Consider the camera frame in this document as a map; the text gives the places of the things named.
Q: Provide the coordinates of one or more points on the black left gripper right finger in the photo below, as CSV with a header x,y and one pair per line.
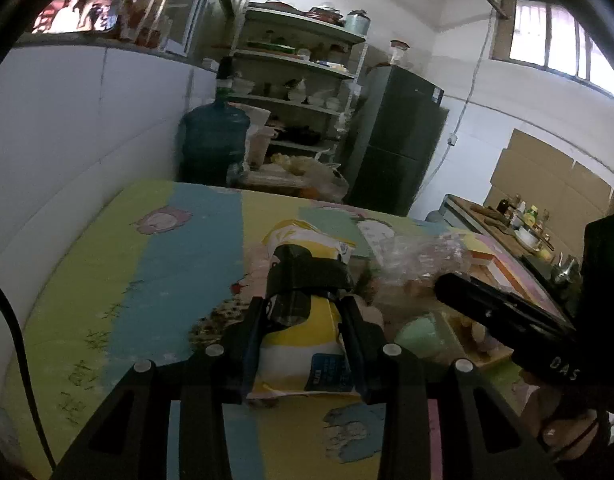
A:
x,y
441,422

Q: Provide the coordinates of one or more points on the orange rimmed cardboard tray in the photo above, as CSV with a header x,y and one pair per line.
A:
x,y
491,267

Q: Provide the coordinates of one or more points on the colourful foam play mat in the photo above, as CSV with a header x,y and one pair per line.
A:
x,y
160,256

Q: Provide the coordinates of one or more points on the kitchen counter with bottles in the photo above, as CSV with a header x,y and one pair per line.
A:
x,y
537,247

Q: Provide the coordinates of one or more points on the person's hand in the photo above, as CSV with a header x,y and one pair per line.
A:
x,y
563,429

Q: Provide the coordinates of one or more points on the brown cardboard wall sheet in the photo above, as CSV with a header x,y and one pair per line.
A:
x,y
552,181

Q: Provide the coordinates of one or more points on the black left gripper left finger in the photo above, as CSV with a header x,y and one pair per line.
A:
x,y
166,421

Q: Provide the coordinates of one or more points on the plastic bag of food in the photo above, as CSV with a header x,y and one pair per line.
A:
x,y
299,176

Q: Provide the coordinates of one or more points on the pink plush in plastic bag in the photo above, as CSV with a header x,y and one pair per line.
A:
x,y
407,266

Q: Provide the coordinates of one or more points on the window with bars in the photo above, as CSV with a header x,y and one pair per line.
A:
x,y
544,35

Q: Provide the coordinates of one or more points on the white metal shelf rack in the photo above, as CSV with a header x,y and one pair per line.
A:
x,y
304,69

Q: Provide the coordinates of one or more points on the blue water jug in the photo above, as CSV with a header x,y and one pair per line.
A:
x,y
212,136

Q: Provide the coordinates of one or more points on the mint green sponge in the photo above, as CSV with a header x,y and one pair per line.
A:
x,y
425,337

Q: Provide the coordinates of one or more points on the dark green refrigerator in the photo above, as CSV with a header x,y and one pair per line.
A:
x,y
391,140

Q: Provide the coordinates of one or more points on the floral tissue box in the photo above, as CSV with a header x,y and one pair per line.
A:
x,y
383,227

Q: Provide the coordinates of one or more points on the small tv screen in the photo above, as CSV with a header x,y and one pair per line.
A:
x,y
63,17

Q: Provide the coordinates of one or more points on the yellow black plush doll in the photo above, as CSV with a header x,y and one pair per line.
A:
x,y
302,351

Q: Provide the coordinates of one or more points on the leopard print soft toy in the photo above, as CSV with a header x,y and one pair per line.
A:
x,y
209,328

